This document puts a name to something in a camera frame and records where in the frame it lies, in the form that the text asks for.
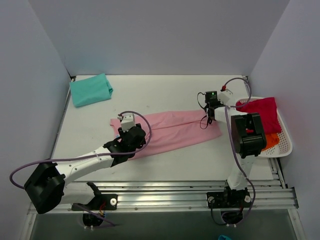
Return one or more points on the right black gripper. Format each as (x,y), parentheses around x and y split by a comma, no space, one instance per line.
(210,113)

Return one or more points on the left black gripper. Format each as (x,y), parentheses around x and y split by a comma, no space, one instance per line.
(122,136)

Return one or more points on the pink t-shirt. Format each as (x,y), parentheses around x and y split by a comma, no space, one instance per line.
(172,130)

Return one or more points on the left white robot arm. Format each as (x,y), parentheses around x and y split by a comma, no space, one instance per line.
(55,183)

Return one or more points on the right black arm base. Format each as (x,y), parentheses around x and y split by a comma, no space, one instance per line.
(230,207)

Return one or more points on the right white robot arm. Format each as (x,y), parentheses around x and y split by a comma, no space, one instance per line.
(245,131)

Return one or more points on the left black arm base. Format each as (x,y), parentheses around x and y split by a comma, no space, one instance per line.
(94,209)

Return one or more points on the red t-shirt in basket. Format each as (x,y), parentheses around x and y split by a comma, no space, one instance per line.
(267,109)

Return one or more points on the folded teal t-shirt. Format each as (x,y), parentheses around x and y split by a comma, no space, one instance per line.
(90,90)

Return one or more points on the orange t-shirt in basket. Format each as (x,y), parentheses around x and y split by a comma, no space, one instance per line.
(272,140)

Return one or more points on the white perforated plastic basket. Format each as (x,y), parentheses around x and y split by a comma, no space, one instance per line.
(284,147)

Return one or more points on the teal object at bottom edge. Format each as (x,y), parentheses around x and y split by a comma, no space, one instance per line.
(223,237)

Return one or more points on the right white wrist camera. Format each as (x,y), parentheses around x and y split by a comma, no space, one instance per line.
(224,96)

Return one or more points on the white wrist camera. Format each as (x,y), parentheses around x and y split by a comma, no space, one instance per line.
(224,96)
(127,121)

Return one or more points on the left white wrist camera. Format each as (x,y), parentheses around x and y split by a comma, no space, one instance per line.
(127,121)

